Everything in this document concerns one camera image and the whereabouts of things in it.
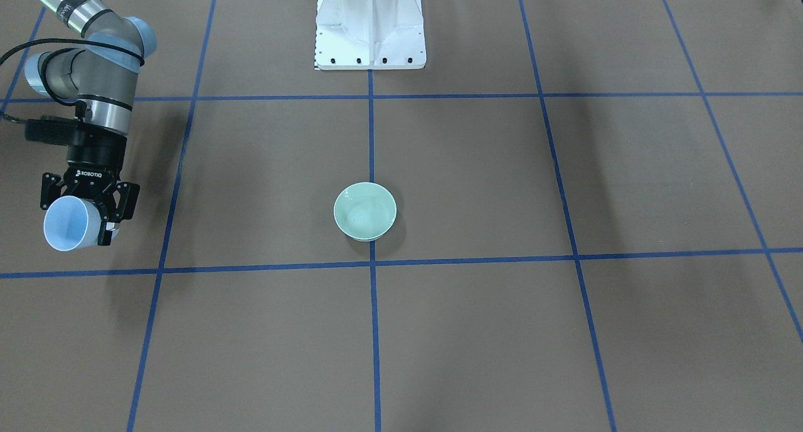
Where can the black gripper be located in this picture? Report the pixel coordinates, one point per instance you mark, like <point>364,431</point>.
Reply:
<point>94,157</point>

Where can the light blue plastic cup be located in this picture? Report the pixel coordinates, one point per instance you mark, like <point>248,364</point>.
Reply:
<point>72,223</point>

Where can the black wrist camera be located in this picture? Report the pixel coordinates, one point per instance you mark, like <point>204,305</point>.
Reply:
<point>53,131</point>

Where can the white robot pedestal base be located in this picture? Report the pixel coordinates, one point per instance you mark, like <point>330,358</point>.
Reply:
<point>370,35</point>

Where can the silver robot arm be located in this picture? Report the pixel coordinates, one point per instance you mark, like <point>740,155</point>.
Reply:
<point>96,75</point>

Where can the green ceramic bowl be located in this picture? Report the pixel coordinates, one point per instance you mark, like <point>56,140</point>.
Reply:
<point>365,211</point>

